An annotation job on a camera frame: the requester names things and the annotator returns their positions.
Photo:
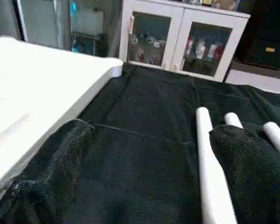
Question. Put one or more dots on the white glass-door cabinet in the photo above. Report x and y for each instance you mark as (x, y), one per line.
(177, 37)

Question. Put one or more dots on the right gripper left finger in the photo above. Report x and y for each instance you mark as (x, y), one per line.
(46, 177)

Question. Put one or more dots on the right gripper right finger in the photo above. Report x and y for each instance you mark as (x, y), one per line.
(256, 177)

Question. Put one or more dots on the black box with yellow label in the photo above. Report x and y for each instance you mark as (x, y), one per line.
(268, 42)

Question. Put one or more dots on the white plastic table top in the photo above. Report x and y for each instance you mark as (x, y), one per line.
(37, 98)

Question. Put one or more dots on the white plastic table leg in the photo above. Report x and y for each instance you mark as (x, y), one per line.
(277, 137)
(233, 120)
(210, 168)

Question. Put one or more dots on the black work mat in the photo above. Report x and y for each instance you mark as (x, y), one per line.
(149, 121)

